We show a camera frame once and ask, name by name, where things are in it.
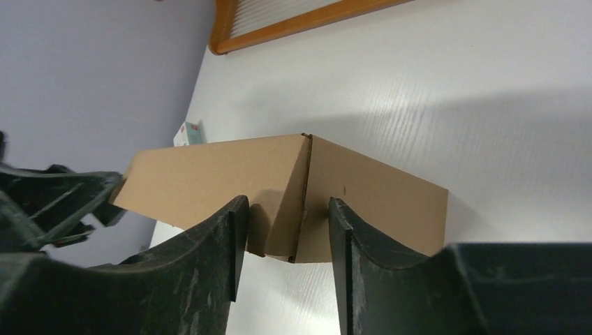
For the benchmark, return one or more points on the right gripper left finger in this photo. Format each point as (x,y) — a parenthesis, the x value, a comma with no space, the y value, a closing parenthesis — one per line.
(184,285)

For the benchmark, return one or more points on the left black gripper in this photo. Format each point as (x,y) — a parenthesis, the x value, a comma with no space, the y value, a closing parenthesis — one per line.
(51,206)

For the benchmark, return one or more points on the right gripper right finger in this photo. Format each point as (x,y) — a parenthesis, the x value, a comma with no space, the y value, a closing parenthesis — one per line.
(385,287)

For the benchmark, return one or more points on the brown cardboard box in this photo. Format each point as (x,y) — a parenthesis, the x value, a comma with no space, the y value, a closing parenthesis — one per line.
(289,181)

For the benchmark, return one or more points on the small white flat package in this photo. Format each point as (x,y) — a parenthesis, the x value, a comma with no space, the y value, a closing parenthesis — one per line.
(188,134)

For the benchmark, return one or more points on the orange wooden shelf rack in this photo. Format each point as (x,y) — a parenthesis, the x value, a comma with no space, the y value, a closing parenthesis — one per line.
(242,24)

